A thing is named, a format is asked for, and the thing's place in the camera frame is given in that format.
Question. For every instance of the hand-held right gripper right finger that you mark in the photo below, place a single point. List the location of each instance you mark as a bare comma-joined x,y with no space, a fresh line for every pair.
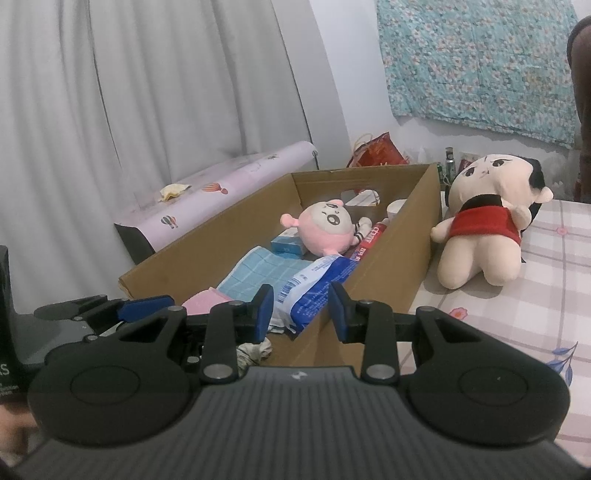
340,318

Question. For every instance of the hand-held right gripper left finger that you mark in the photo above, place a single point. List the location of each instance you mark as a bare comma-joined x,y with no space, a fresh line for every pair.
261,316

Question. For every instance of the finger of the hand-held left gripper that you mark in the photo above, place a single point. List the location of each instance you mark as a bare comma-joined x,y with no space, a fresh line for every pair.
143,308
78,304

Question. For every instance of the white plastic tissue pack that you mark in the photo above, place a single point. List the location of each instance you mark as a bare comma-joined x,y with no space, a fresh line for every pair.
309,290

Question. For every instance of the light blue towel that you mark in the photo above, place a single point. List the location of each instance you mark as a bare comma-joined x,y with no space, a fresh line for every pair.
249,272

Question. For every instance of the pink towel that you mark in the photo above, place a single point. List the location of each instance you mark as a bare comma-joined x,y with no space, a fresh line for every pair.
203,300

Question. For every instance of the large cardboard box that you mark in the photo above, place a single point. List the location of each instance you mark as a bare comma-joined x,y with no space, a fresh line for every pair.
397,258

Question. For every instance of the red and white toothpaste tube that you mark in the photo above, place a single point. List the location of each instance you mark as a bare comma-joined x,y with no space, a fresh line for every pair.
369,240

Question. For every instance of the white tape roll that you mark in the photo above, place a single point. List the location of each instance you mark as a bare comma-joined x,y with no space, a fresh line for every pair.
395,210

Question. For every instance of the black-haired plush doll red shirt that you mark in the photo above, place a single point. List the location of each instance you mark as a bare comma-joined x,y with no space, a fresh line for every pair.
480,221

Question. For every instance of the crumpled white tissue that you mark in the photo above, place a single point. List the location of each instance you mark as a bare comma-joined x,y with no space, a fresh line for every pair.
254,355

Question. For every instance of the small light blue box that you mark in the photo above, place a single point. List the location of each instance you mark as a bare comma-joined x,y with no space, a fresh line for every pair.
286,244

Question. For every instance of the pink round plush toy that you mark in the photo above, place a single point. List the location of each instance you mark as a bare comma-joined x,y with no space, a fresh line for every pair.
323,226

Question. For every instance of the yellow crumpled paper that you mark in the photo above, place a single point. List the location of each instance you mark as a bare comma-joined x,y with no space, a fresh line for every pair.
174,191

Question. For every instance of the red gift bag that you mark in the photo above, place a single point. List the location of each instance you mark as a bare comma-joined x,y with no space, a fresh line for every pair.
381,152

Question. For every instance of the white curtain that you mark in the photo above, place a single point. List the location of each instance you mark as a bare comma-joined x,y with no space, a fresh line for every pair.
138,92

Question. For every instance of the dark brown rounded object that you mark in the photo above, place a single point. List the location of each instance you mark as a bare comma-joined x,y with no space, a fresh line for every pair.
581,92

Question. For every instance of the teal floral wall cloth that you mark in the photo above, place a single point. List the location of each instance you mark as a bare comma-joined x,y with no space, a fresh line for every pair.
461,60

